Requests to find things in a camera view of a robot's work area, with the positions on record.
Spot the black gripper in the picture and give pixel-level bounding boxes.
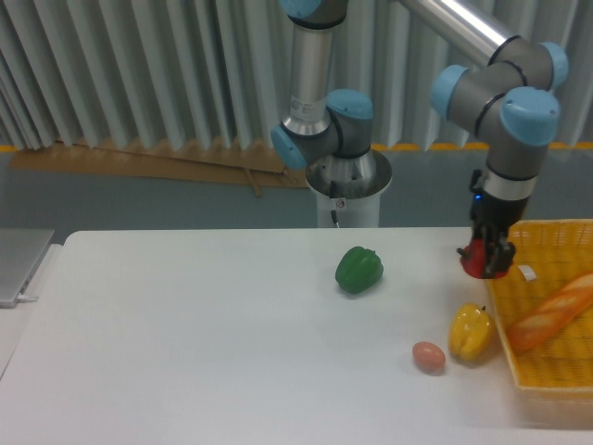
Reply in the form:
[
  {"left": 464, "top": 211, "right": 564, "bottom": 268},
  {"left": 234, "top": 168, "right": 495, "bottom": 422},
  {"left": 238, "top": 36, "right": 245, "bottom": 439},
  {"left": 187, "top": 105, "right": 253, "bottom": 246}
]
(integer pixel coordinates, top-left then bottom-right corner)
[{"left": 470, "top": 193, "right": 529, "bottom": 279}]

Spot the red bell pepper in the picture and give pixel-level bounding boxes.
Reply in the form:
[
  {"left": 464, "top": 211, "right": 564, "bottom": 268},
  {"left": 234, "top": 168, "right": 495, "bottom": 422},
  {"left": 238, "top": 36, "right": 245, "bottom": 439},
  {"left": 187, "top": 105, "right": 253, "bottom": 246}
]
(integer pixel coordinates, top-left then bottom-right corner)
[{"left": 457, "top": 239, "right": 488, "bottom": 279}]

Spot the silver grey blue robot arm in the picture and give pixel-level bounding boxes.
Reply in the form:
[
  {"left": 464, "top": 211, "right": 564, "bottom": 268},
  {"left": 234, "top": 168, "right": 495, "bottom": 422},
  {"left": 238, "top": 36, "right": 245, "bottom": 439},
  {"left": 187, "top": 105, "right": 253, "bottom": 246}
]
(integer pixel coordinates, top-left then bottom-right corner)
[{"left": 271, "top": 1, "right": 569, "bottom": 279}]

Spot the yellow woven basket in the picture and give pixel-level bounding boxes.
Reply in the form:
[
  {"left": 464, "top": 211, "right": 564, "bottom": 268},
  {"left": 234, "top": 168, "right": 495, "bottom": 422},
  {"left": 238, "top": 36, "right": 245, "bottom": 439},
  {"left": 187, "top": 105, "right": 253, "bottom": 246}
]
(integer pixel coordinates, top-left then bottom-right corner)
[{"left": 487, "top": 219, "right": 592, "bottom": 430}]

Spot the white paper tag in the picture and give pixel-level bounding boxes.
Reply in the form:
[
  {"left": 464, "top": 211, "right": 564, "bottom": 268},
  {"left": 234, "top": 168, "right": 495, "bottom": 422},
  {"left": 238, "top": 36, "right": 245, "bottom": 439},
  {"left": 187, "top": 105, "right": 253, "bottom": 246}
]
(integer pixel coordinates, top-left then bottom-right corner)
[{"left": 518, "top": 264, "right": 537, "bottom": 281}]

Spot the yellow bell pepper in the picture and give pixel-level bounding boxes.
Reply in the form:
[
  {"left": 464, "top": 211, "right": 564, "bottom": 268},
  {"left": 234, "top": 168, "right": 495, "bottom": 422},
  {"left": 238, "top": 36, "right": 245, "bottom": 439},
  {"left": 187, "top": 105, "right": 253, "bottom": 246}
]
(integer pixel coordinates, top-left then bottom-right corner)
[{"left": 448, "top": 303, "right": 496, "bottom": 362}]

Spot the baguette bread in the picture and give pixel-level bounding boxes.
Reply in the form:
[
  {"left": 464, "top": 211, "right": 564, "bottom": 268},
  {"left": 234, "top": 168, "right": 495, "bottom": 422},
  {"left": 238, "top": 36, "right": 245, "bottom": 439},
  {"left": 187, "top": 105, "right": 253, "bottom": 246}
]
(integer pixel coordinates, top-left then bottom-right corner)
[{"left": 506, "top": 272, "right": 592, "bottom": 352}]

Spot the brown egg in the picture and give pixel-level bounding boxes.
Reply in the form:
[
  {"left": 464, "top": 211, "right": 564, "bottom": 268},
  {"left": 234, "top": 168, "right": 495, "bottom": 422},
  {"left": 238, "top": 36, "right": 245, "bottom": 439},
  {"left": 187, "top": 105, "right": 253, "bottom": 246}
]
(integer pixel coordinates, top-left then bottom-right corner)
[{"left": 412, "top": 341, "right": 446, "bottom": 372}]

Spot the green bell pepper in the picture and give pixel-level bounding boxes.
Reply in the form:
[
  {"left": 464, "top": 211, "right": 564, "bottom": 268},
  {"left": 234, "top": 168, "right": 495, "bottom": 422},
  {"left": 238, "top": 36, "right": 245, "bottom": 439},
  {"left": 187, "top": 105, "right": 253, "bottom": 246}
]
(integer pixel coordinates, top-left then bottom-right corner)
[{"left": 334, "top": 246, "right": 384, "bottom": 295}]

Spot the brown cardboard sheet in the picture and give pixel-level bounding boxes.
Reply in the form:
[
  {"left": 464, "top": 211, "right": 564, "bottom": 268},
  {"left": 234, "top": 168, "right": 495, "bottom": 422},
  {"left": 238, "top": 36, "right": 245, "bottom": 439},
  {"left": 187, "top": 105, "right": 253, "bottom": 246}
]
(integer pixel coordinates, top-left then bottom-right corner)
[{"left": 9, "top": 140, "right": 307, "bottom": 197}]

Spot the white corrugated curtain panel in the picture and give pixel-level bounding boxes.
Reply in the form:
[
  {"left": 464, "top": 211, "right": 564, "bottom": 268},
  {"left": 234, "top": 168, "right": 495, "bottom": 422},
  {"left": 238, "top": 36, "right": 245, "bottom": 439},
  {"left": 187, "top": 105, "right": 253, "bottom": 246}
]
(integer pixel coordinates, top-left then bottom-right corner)
[{"left": 1, "top": 1, "right": 592, "bottom": 150}]

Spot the grey laptop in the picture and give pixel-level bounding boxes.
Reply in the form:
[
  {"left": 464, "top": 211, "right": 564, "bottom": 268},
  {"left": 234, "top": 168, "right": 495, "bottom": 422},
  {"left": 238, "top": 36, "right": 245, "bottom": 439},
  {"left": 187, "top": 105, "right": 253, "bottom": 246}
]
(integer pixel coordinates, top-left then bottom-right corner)
[{"left": 1, "top": 228, "right": 55, "bottom": 309}]

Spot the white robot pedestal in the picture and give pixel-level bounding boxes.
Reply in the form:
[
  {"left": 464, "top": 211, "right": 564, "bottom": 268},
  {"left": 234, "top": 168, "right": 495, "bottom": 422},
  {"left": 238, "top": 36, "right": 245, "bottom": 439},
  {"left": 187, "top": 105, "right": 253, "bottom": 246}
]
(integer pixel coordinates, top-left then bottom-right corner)
[{"left": 306, "top": 149, "right": 392, "bottom": 228}]

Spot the black cable on pedestal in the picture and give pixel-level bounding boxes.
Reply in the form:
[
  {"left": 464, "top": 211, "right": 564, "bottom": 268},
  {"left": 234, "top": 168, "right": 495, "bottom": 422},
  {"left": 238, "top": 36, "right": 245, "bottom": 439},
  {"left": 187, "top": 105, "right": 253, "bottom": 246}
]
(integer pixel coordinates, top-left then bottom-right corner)
[{"left": 329, "top": 180, "right": 342, "bottom": 229}]

